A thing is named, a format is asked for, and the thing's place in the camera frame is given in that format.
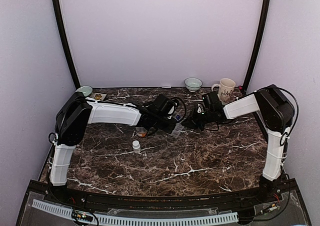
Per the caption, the black right corner post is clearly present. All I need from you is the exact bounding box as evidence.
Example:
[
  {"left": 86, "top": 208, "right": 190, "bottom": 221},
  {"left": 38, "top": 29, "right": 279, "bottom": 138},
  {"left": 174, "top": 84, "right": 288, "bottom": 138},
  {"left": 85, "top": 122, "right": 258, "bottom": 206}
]
[{"left": 242, "top": 0, "right": 270, "bottom": 93}]

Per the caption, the cream floral ceramic mug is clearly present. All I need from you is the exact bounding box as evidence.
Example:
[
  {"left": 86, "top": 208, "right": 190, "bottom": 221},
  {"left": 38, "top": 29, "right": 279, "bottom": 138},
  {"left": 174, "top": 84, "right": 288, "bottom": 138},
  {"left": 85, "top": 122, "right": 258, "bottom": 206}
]
[{"left": 211, "top": 78, "right": 236, "bottom": 105}]

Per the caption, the pale green ceramic bowl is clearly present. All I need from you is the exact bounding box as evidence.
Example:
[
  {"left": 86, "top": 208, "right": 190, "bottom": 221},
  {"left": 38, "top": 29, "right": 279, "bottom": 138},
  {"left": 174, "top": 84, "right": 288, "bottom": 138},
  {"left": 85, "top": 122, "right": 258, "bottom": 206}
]
[{"left": 76, "top": 85, "right": 93, "bottom": 97}]

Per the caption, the clear plastic pill organizer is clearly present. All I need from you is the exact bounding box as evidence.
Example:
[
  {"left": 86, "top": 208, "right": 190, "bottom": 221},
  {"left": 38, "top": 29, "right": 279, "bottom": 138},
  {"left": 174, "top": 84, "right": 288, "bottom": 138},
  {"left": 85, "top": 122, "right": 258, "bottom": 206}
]
[{"left": 170, "top": 123, "right": 184, "bottom": 138}]

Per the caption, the white slotted cable duct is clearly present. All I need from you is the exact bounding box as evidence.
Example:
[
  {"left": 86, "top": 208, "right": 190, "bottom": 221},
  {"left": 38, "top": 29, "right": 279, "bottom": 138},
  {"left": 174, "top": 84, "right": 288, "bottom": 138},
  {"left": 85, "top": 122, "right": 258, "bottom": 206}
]
[{"left": 31, "top": 199, "right": 239, "bottom": 225}]

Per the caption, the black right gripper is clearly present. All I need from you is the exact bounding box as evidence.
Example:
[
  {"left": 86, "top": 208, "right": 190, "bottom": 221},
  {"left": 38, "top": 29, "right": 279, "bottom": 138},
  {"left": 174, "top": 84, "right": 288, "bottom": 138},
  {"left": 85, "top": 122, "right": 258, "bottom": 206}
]
[{"left": 182, "top": 107, "right": 214, "bottom": 131}]

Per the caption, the black left corner post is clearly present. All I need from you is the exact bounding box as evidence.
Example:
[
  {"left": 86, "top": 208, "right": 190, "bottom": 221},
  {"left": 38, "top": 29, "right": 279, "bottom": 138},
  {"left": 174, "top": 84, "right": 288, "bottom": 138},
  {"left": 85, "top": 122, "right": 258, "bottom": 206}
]
[{"left": 51, "top": 0, "right": 81, "bottom": 89}]

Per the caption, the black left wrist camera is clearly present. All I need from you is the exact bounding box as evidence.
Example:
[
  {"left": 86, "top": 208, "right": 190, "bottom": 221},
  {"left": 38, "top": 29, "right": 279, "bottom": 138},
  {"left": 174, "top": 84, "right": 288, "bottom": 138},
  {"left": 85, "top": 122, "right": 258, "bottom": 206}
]
[{"left": 151, "top": 94, "right": 177, "bottom": 117}]

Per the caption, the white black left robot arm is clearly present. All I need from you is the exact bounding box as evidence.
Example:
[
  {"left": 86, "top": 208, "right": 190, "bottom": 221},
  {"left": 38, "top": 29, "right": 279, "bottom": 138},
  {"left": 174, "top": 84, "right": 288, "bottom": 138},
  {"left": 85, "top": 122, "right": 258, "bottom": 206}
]
[{"left": 49, "top": 92, "right": 179, "bottom": 204}]

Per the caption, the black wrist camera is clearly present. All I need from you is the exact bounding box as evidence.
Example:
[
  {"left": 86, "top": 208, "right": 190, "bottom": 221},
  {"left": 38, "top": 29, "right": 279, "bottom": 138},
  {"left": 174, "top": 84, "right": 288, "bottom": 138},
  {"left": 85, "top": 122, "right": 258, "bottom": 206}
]
[
  {"left": 151, "top": 94, "right": 177, "bottom": 117},
  {"left": 202, "top": 91, "right": 222, "bottom": 111}
]

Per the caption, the teal striped ceramic bowl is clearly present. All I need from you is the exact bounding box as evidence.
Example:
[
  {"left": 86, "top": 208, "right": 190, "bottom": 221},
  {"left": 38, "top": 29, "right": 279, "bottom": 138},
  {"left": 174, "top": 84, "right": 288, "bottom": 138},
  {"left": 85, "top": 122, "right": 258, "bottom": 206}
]
[{"left": 184, "top": 77, "right": 203, "bottom": 92}]

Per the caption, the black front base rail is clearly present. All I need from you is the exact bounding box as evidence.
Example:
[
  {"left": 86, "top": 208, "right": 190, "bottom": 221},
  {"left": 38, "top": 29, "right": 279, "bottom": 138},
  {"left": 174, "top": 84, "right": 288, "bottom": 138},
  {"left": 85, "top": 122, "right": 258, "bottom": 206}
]
[{"left": 27, "top": 179, "right": 297, "bottom": 211}]

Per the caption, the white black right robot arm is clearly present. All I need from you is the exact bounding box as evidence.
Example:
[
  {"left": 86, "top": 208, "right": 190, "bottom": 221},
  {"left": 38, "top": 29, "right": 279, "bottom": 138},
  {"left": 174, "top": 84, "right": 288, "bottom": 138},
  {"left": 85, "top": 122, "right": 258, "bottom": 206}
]
[{"left": 181, "top": 85, "right": 299, "bottom": 181}]

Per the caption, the small white pill bottle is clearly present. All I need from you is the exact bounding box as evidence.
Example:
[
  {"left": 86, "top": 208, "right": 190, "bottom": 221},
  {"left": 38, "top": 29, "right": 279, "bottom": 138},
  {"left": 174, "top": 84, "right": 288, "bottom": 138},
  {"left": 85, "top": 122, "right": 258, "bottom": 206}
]
[{"left": 132, "top": 140, "right": 141, "bottom": 153}]

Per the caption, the black corner post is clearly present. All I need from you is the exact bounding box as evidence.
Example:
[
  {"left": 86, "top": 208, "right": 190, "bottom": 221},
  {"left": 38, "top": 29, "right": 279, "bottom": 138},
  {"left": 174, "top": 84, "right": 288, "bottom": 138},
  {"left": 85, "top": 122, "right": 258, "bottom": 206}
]
[
  {"left": 242, "top": 0, "right": 270, "bottom": 93},
  {"left": 51, "top": 0, "right": 81, "bottom": 89}
]

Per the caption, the floral patterned cloth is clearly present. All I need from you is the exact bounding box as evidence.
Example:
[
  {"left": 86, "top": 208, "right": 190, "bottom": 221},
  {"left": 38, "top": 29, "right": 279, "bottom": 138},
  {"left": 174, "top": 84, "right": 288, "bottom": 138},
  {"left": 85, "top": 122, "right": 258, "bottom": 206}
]
[{"left": 89, "top": 93, "right": 106, "bottom": 100}]

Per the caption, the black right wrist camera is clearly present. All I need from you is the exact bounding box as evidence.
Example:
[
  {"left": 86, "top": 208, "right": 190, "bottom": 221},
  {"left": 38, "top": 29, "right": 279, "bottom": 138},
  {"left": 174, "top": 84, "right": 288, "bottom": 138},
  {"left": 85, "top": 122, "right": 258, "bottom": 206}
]
[{"left": 202, "top": 91, "right": 222, "bottom": 111}]

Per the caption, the orange pill bottle grey cap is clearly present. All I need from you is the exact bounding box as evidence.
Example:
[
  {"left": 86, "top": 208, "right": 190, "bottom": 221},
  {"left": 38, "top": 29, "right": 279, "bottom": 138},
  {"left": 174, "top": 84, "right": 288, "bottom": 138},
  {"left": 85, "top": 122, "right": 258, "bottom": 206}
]
[{"left": 135, "top": 127, "right": 148, "bottom": 137}]

